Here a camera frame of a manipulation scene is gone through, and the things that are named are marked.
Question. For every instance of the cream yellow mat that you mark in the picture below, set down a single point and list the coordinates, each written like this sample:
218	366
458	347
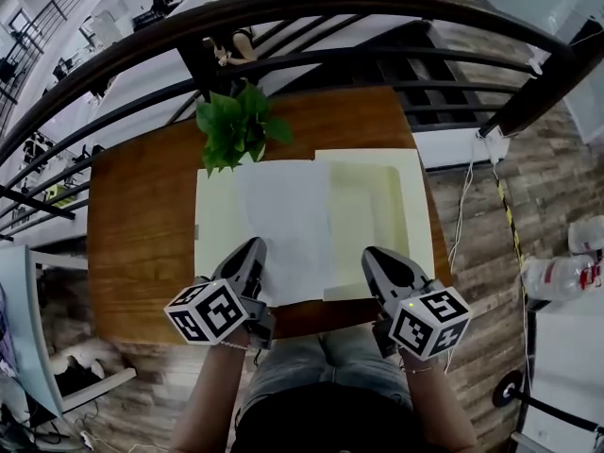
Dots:
212	234

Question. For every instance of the yellow black floor tape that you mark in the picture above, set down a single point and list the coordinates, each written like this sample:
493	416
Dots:
509	220

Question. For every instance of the black round stand base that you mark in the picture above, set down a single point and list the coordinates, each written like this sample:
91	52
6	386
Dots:
507	390

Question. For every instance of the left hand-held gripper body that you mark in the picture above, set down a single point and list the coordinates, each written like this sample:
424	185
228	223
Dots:
207	312

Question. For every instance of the white frame beam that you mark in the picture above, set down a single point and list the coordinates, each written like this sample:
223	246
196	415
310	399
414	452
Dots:
99	387

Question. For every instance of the dark wooden post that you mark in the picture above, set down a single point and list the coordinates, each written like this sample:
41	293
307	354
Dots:
542	92

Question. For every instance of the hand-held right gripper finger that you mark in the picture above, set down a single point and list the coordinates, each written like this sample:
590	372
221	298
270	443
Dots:
373	276

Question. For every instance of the person's right forearm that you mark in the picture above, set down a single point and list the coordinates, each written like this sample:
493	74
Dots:
434	404

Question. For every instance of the light blue panel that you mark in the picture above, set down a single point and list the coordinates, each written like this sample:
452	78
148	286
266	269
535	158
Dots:
23	309

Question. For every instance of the white power strip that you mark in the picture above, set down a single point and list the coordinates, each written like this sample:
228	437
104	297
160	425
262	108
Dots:
493	144

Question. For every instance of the black metal railing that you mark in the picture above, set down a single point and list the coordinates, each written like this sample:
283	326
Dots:
283	0

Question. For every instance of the black balcony railing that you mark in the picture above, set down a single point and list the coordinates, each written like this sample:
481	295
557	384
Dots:
56	7

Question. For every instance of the person's black shirt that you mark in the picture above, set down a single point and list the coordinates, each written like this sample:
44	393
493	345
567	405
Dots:
330	427

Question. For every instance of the green potted plant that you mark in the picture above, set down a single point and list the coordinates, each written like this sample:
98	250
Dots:
231	125

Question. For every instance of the white A4 paper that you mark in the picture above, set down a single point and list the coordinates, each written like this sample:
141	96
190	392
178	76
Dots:
288	215

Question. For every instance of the person's left forearm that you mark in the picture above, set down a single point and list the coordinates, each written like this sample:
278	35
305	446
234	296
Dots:
207	394

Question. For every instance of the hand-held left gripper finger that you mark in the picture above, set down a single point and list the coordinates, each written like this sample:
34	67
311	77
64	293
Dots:
260	267

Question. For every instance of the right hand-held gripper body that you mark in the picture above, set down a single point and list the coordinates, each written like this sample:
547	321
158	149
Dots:
429	323

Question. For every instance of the person's denim shorts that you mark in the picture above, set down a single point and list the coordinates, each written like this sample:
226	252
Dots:
325	371

